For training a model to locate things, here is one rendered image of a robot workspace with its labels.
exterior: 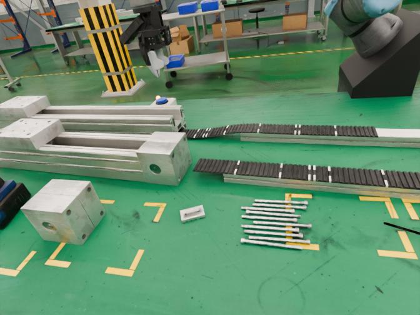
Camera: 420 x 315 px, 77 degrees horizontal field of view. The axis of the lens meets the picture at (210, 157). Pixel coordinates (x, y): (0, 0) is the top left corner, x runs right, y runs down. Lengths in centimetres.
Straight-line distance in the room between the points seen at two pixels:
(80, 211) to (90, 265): 11
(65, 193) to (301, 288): 47
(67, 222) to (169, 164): 24
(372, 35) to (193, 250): 90
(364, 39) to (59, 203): 103
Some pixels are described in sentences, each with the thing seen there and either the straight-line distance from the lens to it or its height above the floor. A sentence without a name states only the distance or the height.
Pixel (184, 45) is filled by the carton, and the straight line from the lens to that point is 573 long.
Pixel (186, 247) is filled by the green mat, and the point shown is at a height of 78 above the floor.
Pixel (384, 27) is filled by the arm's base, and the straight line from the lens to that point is 111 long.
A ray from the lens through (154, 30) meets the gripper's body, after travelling 89.
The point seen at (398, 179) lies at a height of 81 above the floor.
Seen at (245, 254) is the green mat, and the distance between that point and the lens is 50.
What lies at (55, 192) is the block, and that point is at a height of 87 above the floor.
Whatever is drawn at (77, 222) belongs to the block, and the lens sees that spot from 59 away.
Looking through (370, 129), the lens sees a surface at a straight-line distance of 79.
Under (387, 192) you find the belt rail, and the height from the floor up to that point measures 79.
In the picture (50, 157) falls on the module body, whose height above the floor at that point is 84.
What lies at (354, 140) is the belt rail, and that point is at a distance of 78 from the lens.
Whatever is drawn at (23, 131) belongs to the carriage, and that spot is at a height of 91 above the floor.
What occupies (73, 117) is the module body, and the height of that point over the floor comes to 86.
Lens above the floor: 119
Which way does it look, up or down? 34 degrees down
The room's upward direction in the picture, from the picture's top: 10 degrees counter-clockwise
